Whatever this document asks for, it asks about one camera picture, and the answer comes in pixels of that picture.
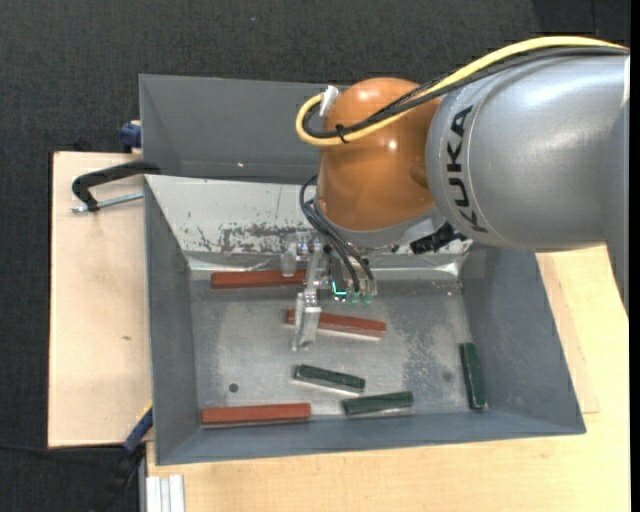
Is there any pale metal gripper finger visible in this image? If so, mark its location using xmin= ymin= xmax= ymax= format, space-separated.
xmin=280 ymin=238 xmax=322 ymax=279
xmin=290 ymin=292 xmax=322 ymax=353

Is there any red-brown flat block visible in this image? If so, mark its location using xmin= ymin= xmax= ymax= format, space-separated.
xmin=200 ymin=402 xmax=313 ymax=428
xmin=210 ymin=269 xmax=308 ymax=291
xmin=284 ymin=307 xmax=388 ymax=343

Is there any dark green flat block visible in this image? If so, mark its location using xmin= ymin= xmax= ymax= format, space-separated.
xmin=292 ymin=363 xmax=367 ymax=393
xmin=341 ymin=390 xmax=416 ymax=418
xmin=458 ymin=341 xmax=489 ymax=412

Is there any grey metal bin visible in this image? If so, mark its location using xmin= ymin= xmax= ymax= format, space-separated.
xmin=138 ymin=73 xmax=587 ymax=466

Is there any pale wood flat board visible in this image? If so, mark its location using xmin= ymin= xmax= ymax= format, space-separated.
xmin=47 ymin=150 xmax=154 ymax=449

